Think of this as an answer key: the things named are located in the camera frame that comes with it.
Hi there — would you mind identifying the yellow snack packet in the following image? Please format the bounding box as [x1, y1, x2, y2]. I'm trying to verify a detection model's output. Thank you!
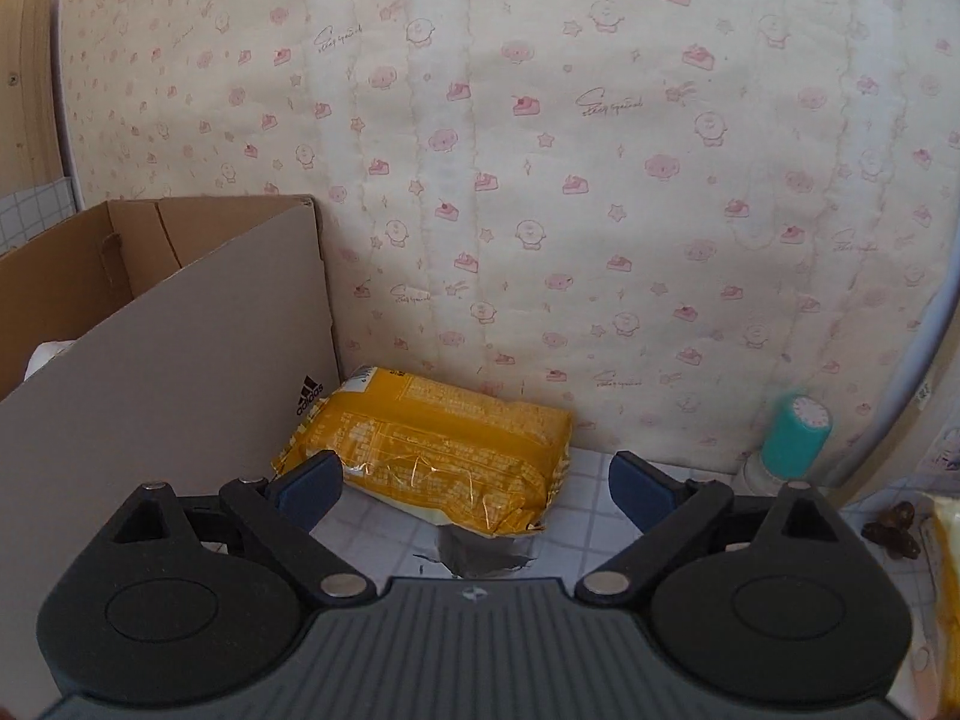
[274, 366, 573, 538]

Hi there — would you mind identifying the patterned wall cloth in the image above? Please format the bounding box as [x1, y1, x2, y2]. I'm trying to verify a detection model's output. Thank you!
[62, 0, 958, 481]

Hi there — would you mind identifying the wooden shelf unit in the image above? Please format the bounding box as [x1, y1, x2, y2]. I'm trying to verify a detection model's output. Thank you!
[0, 0, 64, 197]

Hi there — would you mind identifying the croissant snack packet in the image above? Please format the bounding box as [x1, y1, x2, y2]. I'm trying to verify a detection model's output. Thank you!
[921, 494, 960, 718]

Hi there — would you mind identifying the teal cap stamp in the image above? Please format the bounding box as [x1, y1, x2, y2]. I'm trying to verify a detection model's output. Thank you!
[732, 395, 833, 496]

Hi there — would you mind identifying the brown hair claw clip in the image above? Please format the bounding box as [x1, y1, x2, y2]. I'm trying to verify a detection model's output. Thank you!
[861, 500, 921, 561]

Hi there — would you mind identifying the white knit glove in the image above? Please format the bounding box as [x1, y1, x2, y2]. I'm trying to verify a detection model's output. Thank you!
[23, 340, 75, 380]

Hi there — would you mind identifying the open cardboard box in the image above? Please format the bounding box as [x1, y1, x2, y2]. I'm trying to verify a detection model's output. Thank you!
[2, 197, 338, 718]

